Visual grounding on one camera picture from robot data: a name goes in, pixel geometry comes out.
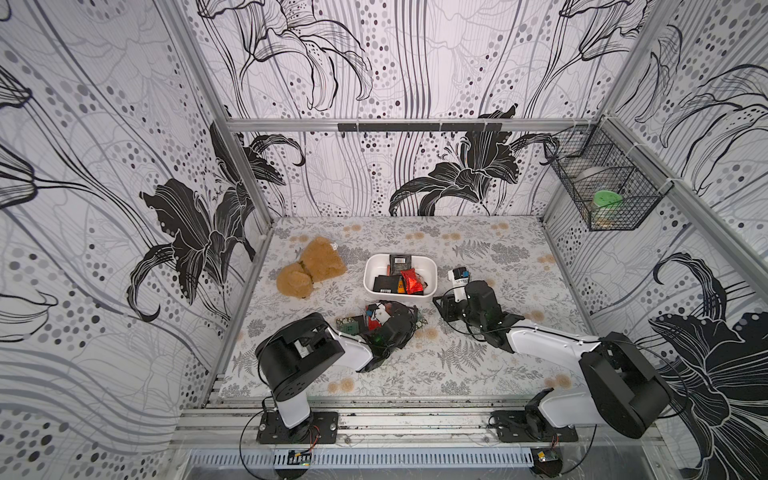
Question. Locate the shiny red foil tea bag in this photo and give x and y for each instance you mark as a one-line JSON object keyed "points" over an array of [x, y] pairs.
{"points": [[412, 282]]}

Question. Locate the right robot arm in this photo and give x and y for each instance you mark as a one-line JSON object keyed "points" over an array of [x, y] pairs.
{"points": [[620, 387]]}

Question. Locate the black bar on rail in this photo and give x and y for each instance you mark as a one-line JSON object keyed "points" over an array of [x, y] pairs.
{"points": [[419, 127]]}

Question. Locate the green lid in basket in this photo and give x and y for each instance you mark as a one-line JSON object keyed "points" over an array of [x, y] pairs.
{"points": [[606, 199]]}

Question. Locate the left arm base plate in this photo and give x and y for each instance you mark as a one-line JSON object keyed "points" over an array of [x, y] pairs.
{"points": [[320, 428]]}

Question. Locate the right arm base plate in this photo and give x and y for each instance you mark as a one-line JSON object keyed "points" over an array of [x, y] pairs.
{"points": [[518, 426]]}

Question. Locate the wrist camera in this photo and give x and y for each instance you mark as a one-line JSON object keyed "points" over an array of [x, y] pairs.
{"points": [[377, 314], [459, 278]]}

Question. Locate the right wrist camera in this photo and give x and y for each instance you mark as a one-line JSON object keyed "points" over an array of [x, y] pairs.
{"points": [[459, 278]]}

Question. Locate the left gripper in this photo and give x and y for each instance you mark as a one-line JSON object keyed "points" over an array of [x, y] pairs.
{"points": [[411, 330]]}

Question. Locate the brown teddy bear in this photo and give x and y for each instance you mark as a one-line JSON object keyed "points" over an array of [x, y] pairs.
{"points": [[319, 261]]}

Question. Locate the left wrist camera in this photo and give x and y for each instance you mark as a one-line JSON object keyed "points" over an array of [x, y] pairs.
{"points": [[377, 314]]}

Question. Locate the black wire basket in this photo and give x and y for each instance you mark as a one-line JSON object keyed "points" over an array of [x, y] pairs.
{"points": [[587, 159]]}

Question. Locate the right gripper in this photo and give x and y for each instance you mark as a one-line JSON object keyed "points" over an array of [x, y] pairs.
{"points": [[453, 303]]}

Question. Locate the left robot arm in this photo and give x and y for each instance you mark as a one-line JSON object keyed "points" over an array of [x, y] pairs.
{"points": [[300, 352]]}

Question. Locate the black barcode tea bag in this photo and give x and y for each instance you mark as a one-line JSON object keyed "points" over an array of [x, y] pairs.
{"points": [[399, 262]]}

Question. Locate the white storage box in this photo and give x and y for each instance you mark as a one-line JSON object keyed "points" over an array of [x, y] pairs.
{"points": [[400, 277]]}

